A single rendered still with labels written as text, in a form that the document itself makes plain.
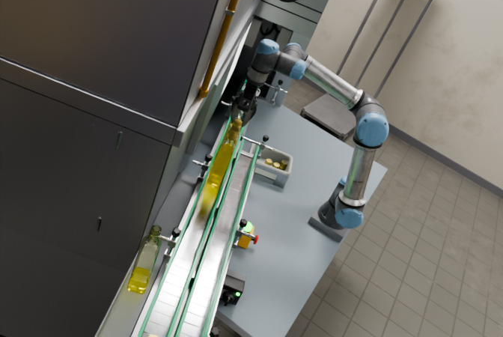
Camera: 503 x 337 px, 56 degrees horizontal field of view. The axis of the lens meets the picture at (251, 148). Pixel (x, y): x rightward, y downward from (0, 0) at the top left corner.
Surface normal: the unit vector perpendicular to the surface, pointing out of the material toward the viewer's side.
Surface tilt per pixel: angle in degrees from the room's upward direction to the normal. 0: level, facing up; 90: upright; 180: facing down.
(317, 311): 0
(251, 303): 0
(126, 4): 90
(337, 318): 0
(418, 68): 90
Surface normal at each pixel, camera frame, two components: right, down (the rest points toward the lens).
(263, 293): 0.34, -0.77
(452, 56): -0.47, 0.36
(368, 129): -0.12, 0.38
